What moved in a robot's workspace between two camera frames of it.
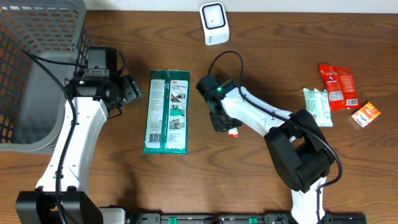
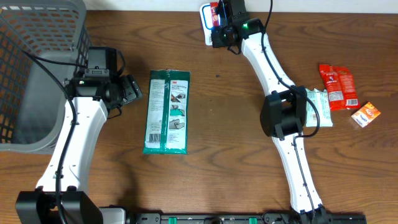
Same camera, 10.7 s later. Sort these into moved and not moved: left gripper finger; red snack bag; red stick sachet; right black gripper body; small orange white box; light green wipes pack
Moved: right black gripper body; red stick sachet
Not moved: left gripper finger; light green wipes pack; small orange white box; red snack bag
